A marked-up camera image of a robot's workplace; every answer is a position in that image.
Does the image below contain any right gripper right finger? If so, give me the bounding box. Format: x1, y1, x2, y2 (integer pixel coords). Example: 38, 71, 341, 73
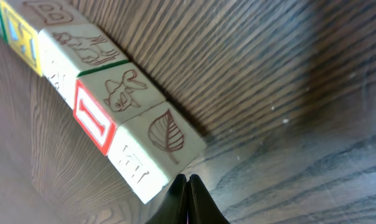
187, 174, 229, 224

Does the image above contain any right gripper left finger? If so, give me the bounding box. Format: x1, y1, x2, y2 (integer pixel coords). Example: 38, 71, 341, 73
146, 174, 187, 224

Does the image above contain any white block with blue side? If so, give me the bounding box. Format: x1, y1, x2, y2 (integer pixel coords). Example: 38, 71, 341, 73
107, 101, 207, 204

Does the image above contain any red block letter I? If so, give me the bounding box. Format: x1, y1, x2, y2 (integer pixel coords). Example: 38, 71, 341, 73
73, 62, 166, 155

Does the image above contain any white block green side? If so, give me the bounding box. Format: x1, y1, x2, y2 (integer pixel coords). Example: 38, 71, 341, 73
38, 24, 128, 108

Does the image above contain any yellow block letter B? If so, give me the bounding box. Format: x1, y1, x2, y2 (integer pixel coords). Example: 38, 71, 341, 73
0, 0, 88, 77

